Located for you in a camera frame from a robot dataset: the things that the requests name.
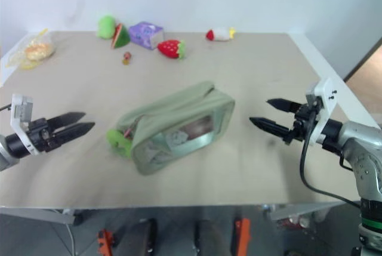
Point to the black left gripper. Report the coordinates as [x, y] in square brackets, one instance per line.
[40, 136]

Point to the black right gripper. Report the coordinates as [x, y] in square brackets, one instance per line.
[302, 120]

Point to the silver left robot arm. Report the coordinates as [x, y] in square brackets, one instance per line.
[5, 155]

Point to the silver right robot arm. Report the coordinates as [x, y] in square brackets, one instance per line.
[359, 138]

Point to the green zipper pouch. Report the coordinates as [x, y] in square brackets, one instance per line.
[179, 118]

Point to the green plush zipper charm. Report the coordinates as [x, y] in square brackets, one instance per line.
[117, 141]

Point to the clear bag with bread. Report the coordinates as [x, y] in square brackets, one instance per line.
[37, 49]

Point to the small red figurine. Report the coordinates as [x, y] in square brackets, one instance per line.
[126, 58]

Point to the brown wooden panel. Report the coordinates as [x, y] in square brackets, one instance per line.
[367, 83]

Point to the watermelon slice plush toy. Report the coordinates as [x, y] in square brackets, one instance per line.
[120, 37]

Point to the red white yellow plush toy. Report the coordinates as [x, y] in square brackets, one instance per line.
[219, 34]

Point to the green plush toy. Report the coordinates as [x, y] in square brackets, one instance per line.
[106, 27]

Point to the purple tissue pack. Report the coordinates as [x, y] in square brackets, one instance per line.
[144, 33]

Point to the red strawberry plush toy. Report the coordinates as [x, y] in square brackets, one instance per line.
[168, 48]

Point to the orange and black device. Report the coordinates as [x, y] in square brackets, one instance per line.
[242, 235]
[105, 242]

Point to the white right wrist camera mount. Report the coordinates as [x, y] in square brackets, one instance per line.
[326, 101]

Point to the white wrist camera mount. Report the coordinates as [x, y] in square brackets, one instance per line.
[326, 101]
[19, 112]

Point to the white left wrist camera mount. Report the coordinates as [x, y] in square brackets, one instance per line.
[19, 112]

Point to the white table frame bracket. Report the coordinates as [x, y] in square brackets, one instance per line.
[301, 209]
[35, 215]

